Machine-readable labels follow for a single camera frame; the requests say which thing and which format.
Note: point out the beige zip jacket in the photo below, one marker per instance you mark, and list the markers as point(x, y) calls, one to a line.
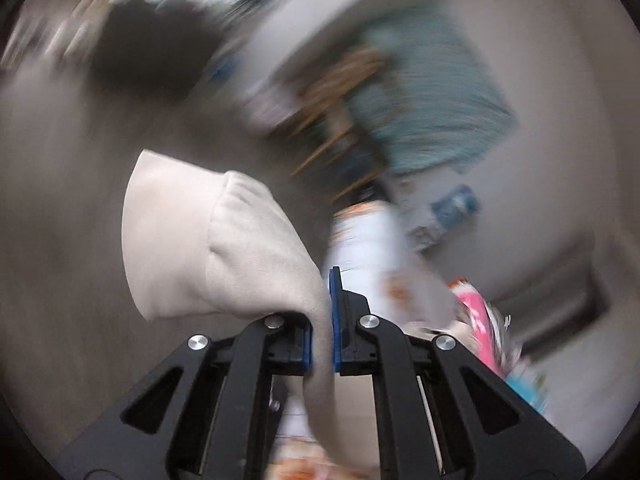
point(198, 242)

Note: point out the blue water bottle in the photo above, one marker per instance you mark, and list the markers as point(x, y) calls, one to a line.
point(431, 222)

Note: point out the turquoise cartoon cloth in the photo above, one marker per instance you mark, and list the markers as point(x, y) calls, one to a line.
point(528, 383)

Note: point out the wooden chair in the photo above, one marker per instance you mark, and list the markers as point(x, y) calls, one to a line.
point(326, 99)

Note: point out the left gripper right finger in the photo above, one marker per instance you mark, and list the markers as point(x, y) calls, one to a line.
point(440, 412)

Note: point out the teal floral wall cloth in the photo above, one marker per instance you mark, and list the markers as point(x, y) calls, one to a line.
point(435, 102)

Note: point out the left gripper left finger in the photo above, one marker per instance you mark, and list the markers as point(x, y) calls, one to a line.
point(203, 413)

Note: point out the pink floral blanket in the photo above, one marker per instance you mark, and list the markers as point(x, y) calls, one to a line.
point(489, 329)

